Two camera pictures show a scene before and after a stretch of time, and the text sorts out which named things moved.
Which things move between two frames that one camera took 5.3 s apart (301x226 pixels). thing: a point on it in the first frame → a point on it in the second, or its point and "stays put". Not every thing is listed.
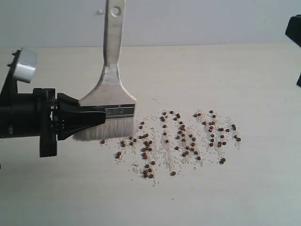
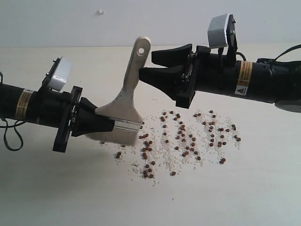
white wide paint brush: (112, 92) → (123, 108)
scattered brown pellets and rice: (170, 141) stays put
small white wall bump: (100, 12) stays put
